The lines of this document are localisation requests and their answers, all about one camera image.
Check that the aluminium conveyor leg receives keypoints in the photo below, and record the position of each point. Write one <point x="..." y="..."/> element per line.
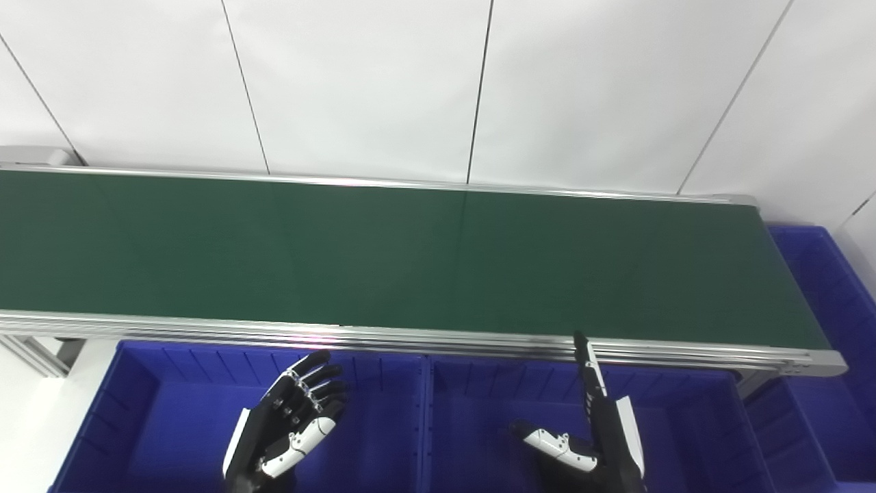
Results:
<point x="41" y="355"/>
<point x="753" y="383"/>

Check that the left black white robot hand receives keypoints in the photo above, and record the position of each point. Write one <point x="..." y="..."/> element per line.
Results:
<point x="267" y="431"/>

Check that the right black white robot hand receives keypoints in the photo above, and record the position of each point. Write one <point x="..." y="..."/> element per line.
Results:
<point x="612" y="445"/>

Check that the blue plastic bin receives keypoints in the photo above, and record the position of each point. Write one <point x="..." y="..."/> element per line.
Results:
<point x="828" y="397"/>
<point x="691" y="438"/>
<point x="171" y="431"/>

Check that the green conveyor belt aluminium frame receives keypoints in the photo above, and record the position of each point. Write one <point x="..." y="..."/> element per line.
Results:
<point x="410" y="260"/>

